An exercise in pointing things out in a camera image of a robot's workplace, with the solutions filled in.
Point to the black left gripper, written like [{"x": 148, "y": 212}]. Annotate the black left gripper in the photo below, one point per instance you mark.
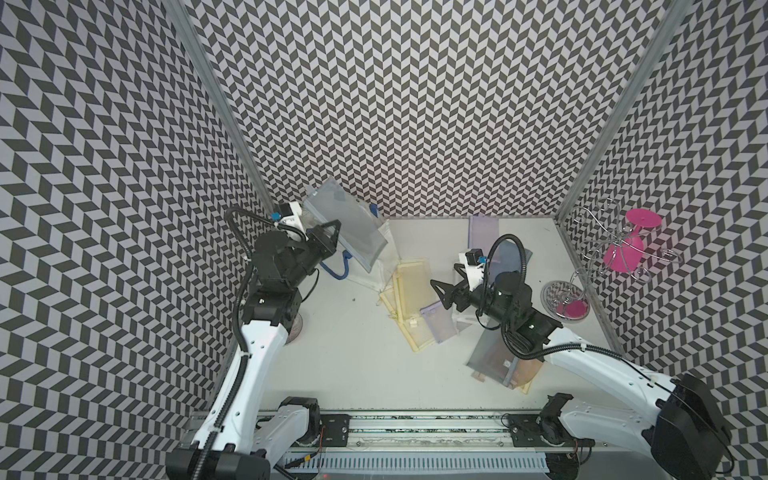
[{"x": 327, "y": 244}]

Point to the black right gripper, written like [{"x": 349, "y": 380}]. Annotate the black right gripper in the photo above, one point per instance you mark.
[{"x": 461, "y": 290}]

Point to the white mesh pencil pouch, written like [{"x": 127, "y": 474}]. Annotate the white mesh pencil pouch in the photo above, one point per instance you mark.
[{"x": 464, "y": 320}]

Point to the grey mesh pouch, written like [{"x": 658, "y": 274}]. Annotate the grey mesh pouch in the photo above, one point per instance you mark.
[
  {"x": 493, "y": 360},
  {"x": 359, "y": 232}
]

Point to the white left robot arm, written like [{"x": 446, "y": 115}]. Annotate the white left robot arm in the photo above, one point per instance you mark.
[{"x": 231, "y": 443}]

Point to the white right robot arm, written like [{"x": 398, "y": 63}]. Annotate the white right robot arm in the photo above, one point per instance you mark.
[{"x": 707, "y": 436}]

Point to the small purple mesh pouch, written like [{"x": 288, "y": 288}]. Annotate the small purple mesh pouch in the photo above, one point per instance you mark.
[{"x": 439, "y": 321}]

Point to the dark blue flat pouch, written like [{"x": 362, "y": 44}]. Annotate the dark blue flat pouch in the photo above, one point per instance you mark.
[{"x": 505, "y": 259}]

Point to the lilac mesh pouch rear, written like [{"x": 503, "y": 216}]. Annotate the lilac mesh pouch rear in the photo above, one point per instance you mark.
[{"x": 482, "y": 232}]

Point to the pink glass dish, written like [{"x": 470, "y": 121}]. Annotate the pink glass dish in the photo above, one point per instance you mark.
[{"x": 296, "y": 329}]

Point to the magenta plastic wine glass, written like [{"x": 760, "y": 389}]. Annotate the magenta plastic wine glass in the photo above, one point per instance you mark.
[{"x": 626, "y": 249}]

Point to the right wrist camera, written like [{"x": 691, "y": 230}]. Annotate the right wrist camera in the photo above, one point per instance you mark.
[{"x": 474, "y": 262}]

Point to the silver wire glass rack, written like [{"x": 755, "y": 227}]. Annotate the silver wire glass rack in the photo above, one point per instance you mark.
[{"x": 609, "y": 222}]

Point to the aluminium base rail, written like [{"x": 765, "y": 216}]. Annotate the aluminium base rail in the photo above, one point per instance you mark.
[{"x": 420, "y": 429}]

